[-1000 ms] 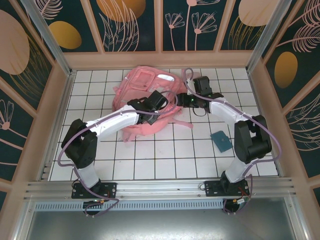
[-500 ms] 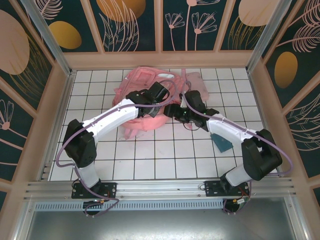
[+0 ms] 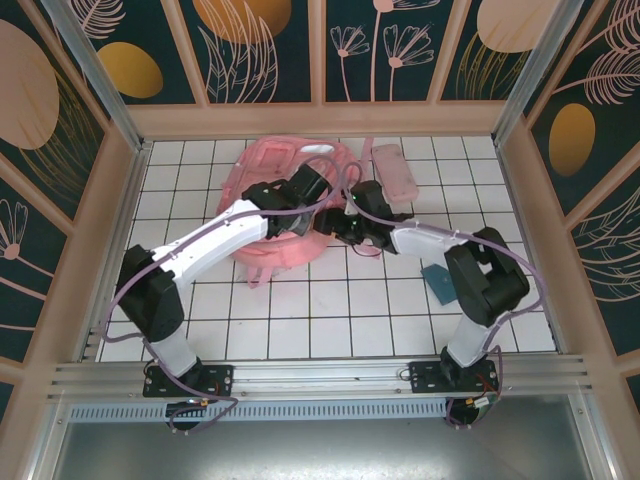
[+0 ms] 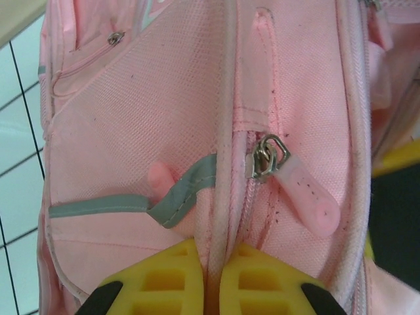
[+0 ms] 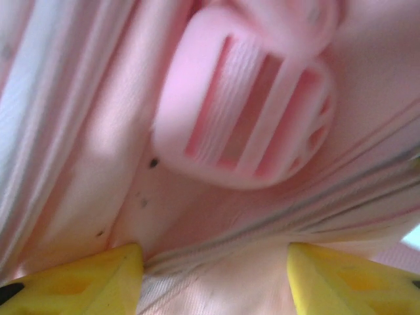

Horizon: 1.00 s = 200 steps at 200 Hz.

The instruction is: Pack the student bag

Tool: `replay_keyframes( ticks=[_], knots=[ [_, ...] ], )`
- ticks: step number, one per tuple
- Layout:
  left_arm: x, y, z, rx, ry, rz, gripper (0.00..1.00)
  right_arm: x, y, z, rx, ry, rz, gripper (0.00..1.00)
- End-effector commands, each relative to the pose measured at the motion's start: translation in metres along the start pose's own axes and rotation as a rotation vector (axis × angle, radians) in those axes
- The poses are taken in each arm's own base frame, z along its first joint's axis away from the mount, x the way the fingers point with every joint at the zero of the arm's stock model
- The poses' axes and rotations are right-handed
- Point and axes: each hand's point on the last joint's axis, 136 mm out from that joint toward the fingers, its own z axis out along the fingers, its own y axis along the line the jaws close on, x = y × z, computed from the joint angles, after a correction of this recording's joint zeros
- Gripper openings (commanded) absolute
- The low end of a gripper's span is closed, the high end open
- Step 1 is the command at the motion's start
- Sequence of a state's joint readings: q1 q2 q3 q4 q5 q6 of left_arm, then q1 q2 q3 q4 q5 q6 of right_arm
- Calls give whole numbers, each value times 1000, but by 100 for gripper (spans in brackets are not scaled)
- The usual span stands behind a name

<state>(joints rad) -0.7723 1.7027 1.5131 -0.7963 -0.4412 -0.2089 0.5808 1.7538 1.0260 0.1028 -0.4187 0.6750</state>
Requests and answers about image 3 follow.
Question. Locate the aluminium side rail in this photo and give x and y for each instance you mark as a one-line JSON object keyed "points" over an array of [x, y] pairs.
{"points": [[519, 200]]}

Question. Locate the aluminium mounting rail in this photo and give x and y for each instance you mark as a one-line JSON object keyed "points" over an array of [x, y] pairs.
{"points": [[320, 375]]}

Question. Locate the small teal notebook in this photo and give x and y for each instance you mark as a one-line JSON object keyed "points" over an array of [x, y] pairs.
{"points": [[437, 282]]}

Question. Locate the pink pencil case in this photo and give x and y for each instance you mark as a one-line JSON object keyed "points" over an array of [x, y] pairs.
{"points": [[397, 172]]}

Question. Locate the aluminium corner post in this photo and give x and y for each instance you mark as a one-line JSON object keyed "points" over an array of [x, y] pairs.
{"points": [[100, 75], [539, 75]]}

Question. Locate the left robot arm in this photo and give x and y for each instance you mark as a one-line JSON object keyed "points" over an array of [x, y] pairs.
{"points": [[215, 237]]}

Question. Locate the pink backpack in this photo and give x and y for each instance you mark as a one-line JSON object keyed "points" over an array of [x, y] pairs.
{"points": [[280, 155]]}

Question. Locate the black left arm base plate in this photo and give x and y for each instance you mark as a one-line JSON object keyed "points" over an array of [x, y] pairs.
{"points": [[220, 380]]}

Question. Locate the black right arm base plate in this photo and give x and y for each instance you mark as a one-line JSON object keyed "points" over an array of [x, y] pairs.
{"points": [[425, 377]]}

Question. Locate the grey metal sheet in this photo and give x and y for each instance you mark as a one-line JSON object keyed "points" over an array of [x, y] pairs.
{"points": [[320, 450]]}

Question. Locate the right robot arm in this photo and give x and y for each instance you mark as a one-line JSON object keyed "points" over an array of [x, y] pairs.
{"points": [[420, 240]]}

